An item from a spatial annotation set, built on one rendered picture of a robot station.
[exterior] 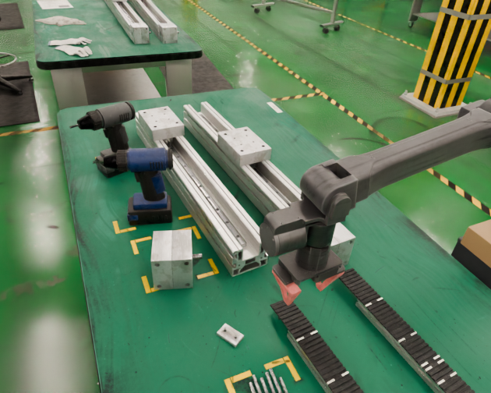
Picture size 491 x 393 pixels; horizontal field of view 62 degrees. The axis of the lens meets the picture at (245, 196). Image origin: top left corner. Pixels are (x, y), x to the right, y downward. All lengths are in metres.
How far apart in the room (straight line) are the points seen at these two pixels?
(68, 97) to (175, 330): 1.92
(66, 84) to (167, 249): 1.78
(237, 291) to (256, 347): 0.15
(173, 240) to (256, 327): 0.27
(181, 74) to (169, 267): 1.88
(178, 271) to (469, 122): 0.65
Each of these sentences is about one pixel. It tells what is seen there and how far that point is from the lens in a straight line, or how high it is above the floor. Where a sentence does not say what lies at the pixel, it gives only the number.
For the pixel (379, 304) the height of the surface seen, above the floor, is 0.81.
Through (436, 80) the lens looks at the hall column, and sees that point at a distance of 4.23.
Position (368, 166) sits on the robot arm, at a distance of 0.67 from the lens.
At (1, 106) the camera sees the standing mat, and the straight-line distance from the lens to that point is 4.01.
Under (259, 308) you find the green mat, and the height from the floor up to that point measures 0.78.
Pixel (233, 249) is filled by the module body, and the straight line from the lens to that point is 0.96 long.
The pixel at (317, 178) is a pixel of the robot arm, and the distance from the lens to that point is 0.64.
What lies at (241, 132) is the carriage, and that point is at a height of 0.90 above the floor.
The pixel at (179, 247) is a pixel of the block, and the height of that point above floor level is 0.87.
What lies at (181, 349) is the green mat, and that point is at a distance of 0.89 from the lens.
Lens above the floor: 1.53
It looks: 36 degrees down
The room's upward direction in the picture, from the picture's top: 4 degrees clockwise
